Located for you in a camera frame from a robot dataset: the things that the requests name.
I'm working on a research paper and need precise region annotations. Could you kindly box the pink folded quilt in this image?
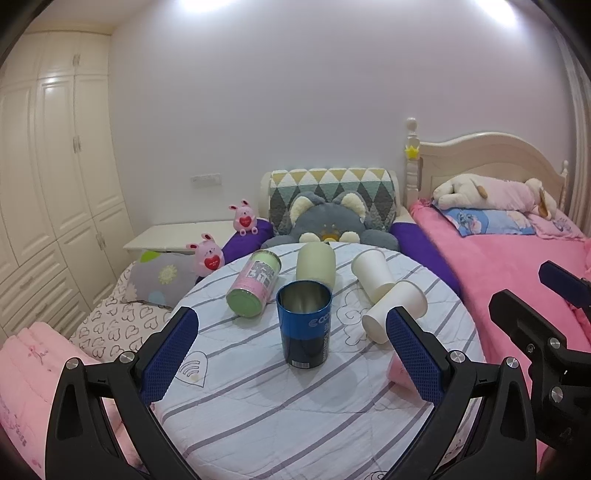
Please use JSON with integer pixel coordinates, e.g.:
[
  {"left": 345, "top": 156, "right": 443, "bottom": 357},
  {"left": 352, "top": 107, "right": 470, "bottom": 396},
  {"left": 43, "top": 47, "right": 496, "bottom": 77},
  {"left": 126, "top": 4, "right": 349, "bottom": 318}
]
[{"left": 0, "top": 320, "right": 148, "bottom": 478}]

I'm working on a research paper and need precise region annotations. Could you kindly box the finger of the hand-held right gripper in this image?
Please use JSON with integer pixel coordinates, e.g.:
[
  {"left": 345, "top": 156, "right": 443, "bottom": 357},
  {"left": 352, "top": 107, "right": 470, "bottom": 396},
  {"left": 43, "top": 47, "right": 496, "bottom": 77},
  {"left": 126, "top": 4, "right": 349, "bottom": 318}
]
[
  {"left": 488, "top": 289, "right": 575, "bottom": 365},
  {"left": 539, "top": 260, "right": 591, "bottom": 310}
]

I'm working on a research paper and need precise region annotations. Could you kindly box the grey flower print pillow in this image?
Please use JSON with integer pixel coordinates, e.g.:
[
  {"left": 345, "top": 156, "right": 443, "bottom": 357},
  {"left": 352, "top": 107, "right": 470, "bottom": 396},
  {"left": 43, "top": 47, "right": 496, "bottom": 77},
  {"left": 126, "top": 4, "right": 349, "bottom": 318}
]
[{"left": 124, "top": 250, "right": 204, "bottom": 308}]

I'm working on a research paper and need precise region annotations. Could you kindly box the blue cartoon print pillow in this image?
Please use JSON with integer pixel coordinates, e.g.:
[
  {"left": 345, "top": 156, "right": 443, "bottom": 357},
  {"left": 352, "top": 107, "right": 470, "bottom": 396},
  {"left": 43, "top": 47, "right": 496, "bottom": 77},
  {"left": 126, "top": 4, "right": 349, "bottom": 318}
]
[{"left": 431, "top": 205, "right": 586, "bottom": 240}]

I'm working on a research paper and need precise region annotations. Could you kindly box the cream wooden bed headboard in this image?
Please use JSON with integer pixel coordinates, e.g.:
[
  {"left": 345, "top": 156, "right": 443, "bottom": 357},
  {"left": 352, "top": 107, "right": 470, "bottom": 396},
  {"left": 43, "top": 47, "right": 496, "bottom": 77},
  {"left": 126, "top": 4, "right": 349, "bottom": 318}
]
[{"left": 404, "top": 117, "right": 570, "bottom": 217}]

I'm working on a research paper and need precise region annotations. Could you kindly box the pink bed blanket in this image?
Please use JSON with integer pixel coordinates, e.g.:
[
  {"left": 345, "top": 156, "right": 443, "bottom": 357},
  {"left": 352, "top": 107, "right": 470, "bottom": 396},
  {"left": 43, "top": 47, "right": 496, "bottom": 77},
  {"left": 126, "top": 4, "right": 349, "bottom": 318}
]
[{"left": 410, "top": 198, "right": 591, "bottom": 480}]

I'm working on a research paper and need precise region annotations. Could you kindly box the white curtain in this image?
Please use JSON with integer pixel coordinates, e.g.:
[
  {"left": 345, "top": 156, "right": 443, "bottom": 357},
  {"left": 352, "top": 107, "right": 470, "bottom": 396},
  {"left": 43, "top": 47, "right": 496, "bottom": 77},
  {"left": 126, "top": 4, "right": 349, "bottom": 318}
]
[{"left": 551, "top": 32, "right": 591, "bottom": 232}]

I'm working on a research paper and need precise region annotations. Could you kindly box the pink and green can cup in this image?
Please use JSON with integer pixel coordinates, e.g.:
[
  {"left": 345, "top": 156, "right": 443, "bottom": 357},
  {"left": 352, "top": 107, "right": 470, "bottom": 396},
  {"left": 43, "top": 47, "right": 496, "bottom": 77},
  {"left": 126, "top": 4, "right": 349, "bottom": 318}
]
[{"left": 226, "top": 250, "right": 282, "bottom": 319}]

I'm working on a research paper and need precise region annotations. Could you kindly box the cream wardrobe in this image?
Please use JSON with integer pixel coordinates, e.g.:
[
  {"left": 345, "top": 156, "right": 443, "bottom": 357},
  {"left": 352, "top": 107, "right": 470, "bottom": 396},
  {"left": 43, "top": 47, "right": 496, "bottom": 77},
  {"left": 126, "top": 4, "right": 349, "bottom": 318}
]
[{"left": 0, "top": 32, "right": 127, "bottom": 342}]

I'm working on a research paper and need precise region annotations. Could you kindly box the pale green cup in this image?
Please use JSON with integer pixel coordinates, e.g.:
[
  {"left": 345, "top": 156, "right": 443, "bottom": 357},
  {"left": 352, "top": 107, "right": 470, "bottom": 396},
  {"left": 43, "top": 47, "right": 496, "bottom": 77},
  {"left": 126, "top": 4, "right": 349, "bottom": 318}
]
[{"left": 295, "top": 243, "right": 334, "bottom": 291}]

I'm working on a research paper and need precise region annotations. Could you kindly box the blue metal cup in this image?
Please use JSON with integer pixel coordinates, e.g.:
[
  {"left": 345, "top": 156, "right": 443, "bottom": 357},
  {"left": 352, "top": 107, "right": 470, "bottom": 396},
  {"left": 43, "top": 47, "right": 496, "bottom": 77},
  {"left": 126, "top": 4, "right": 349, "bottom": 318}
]
[{"left": 276, "top": 281, "right": 333, "bottom": 369}]

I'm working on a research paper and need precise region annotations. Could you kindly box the heart print sheet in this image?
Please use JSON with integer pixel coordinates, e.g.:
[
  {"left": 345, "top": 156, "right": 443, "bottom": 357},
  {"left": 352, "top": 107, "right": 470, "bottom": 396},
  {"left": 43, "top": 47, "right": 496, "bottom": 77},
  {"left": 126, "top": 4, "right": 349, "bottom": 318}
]
[{"left": 69, "top": 268, "right": 178, "bottom": 365}]

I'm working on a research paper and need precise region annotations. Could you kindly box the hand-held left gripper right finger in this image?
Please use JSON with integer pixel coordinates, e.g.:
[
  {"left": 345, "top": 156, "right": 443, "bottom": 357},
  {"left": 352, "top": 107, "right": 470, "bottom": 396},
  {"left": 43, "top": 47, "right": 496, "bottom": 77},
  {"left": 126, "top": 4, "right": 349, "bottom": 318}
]
[{"left": 383, "top": 306, "right": 537, "bottom": 480}]

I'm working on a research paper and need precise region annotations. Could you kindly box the pink and white plush toy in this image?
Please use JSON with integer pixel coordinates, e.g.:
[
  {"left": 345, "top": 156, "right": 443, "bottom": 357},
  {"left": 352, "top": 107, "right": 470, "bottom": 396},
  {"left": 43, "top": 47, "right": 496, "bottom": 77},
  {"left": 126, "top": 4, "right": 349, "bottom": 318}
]
[{"left": 431, "top": 174, "right": 558, "bottom": 217}]

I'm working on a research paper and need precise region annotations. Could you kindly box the purple blanket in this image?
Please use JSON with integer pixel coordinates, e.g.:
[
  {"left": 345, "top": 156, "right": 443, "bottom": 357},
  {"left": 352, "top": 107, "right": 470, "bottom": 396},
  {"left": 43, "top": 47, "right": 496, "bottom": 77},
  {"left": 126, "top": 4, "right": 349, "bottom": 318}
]
[{"left": 222, "top": 218, "right": 462, "bottom": 298}]

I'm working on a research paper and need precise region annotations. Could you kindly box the triangle patterned cushion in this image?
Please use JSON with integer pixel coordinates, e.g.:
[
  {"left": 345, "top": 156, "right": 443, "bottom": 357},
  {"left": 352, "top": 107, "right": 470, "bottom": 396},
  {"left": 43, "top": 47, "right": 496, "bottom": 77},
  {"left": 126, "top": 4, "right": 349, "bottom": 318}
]
[{"left": 261, "top": 168, "right": 399, "bottom": 236}]

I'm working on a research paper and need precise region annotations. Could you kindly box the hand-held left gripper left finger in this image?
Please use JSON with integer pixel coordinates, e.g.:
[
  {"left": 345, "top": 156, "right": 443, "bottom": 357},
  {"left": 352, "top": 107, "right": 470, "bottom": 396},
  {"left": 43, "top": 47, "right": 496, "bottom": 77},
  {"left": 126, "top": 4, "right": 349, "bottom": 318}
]
[{"left": 45, "top": 306, "right": 200, "bottom": 480}]

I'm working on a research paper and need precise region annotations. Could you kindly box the white paper cup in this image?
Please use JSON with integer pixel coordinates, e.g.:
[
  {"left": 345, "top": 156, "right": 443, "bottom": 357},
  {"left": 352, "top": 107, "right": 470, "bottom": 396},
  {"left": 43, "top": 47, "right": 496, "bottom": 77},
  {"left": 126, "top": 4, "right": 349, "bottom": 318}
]
[
  {"left": 351, "top": 248, "right": 396, "bottom": 304},
  {"left": 361, "top": 280, "right": 428, "bottom": 345}
]

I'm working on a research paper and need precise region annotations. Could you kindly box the white side table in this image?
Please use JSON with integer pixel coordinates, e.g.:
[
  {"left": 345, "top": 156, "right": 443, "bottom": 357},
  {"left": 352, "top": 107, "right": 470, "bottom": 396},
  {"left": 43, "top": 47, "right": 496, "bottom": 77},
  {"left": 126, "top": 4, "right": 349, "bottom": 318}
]
[{"left": 123, "top": 219, "right": 242, "bottom": 254}]

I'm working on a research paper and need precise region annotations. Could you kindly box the grey cat plush cushion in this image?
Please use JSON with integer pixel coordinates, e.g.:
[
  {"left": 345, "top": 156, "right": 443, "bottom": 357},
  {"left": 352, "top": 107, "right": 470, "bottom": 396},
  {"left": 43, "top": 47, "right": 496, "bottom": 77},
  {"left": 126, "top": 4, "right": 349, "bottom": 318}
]
[{"left": 260, "top": 191, "right": 400, "bottom": 252}]

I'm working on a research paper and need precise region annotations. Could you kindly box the pink bunny toy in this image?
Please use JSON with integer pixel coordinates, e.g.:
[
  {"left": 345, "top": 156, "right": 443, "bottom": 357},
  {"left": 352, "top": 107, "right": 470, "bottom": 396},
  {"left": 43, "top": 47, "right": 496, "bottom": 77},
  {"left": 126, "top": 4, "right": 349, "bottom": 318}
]
[
  {"left": 229, "top": 200, "right": 259, "bottom": 236},
  {"left": 187, "top": 233, "right": 225, "bottom": 278}
]

